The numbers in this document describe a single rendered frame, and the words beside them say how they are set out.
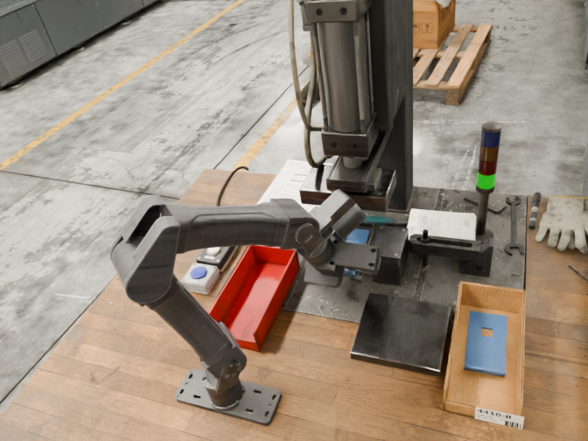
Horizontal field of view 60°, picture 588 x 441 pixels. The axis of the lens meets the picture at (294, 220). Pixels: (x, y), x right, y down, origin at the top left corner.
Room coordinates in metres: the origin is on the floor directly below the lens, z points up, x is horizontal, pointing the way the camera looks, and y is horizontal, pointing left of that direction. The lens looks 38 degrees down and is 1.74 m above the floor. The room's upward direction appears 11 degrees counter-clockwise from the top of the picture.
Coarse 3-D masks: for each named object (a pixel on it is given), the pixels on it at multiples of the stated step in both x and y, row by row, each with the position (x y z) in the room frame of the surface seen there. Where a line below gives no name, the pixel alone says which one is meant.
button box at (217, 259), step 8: (240, 168) 1.40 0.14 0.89; (232, 176) 1.34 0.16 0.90; (224, 184) 1.29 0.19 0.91; (224, 248) 0.97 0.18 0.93; (232, 248) 0.98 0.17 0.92; (200, 256) 0.96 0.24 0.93; (208, 256) 0.95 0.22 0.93; (216, 256) 0.95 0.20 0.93; (224, 256) 0.94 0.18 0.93; (208, 264) 0.93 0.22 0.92; (216, 264) 0.92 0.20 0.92; (224, 264) 0.94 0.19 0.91
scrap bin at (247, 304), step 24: (240, 264) 0.87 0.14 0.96; (264, 264) 0.91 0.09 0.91; (288, 264) 0.84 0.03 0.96; (240, 288) 0.85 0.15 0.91; (264, 288) 0.83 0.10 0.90; (288, 288) 0.81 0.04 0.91; (216, 312) 0.75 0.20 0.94; (240, 312) 0.77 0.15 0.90; (264, 312) 0.71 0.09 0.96; (240, 336) 0.71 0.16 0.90; (264, 336) 0.69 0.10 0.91
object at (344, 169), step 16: (384, 144) 0.93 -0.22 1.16; (336, 160) 0.88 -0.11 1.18; (352, 160) 0.84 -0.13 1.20; (368, 160) 0.86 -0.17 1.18; (320, 176) 0.89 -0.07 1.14; (336, 176) 0.82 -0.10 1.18; (352, 176) 0.81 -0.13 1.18; (368, 176) 0.81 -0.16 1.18; (384, 176) 0.85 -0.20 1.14; (304, 192) 0.85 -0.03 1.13; (320, 192) 0.84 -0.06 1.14; (352, 192) 0.81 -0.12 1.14; (368, 192) 0.80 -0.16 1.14; (384, 192) 0.79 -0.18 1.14; (368, 208) 0.79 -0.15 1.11; (384, 208) 0.78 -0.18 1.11
